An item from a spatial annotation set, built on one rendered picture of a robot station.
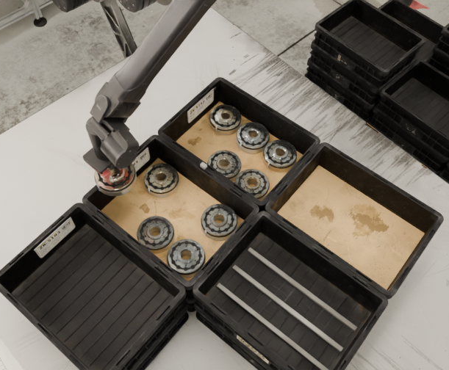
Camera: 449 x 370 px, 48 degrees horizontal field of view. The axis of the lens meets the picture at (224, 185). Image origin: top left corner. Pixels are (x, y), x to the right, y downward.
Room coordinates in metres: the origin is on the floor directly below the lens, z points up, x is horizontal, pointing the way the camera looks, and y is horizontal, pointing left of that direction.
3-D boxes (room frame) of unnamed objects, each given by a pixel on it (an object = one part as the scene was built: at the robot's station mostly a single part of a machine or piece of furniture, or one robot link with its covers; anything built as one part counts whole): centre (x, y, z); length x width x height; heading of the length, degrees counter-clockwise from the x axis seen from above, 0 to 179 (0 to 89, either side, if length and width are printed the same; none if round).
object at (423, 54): (2.02, -0.91, 0.26); 0.40 x 0.30 x 0.23; 45
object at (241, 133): (0.95, -0.09, 0.86); 0.10 x 0.10 x 0.01
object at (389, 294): (0.65, -0.36, 0.92); 0.40 x 0.30 x 0.02; 52
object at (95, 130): (0.66, 0.27, 1.23); 0.07 x 0.06 x 0.07; 43
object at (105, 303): (0.42, 0.33, 0.87); 0.40 x 0.30 x 0.11; 52
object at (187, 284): (0.65, 0.14, 0.92); 0.40 x 0.30 x 0.02; 52
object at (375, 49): (1.73, -0.62, 0.37); 0.40 x 0.30 x 0.45; 45
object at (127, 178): (0.67, 0.28, 1.05); 0.10 x 0.10 x 0.01
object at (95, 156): (0.67, 0.28, 1.17); 0.10 x 0.07 x 0.07; 141
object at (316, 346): (0.41, -0.17, 0.87); 0.40 x 0.30 x 0.11; 52
